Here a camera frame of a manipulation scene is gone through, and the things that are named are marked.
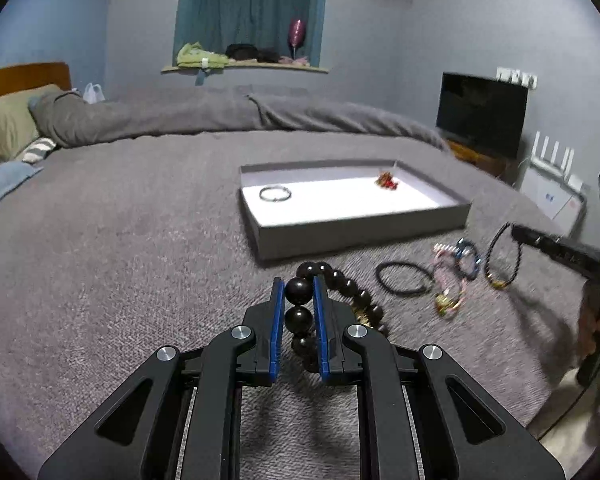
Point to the silver bangle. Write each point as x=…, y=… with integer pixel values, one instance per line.
x=260, y=194

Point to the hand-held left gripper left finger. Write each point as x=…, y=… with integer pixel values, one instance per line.
x=277, y=320

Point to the teal curtain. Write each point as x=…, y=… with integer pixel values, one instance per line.
x=250, y=5

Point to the white router with antennas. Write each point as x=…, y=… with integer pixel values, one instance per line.
x=555, y=170

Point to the green pillow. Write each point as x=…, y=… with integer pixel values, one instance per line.
x=7, y=120

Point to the pink wine glass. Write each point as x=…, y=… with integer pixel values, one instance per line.
x=296, y=32

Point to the grey duvet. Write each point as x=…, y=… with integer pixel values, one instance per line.
x=180, y=110

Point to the blue blanket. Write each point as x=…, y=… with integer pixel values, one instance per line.
x=2, y=185

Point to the grey bed cover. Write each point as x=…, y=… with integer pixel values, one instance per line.
x=130, y=260

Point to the white wall sockets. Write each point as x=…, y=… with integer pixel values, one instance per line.
x=517, y=77

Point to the wooden headboard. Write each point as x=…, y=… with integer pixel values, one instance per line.
x=25, y=72

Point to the pink cloth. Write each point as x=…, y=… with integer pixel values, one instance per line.
x=295, y=61

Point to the wooden television stand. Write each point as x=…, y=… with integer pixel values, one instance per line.
x=485, y=162

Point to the black cloth bundle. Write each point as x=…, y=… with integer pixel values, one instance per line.
x=245, y=52

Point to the white plastic bag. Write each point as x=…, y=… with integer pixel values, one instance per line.
x=93, y=94

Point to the wooden windowsill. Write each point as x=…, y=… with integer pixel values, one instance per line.
x=260, y=67

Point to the striped pillow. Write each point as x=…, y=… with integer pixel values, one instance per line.
x=37, y=150

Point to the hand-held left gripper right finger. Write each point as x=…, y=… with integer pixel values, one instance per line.
x=321, y=325

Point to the green cloth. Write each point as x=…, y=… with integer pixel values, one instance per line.
x=197, y=55

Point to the black television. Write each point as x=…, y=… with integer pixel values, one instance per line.
x=480, y=112

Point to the grey cardboard box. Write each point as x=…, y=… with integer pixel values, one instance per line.
x=330, y=195

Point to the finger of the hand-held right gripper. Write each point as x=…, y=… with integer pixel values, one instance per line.
x=555, y=250

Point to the person's right hand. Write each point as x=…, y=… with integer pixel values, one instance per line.
x=587, y=325

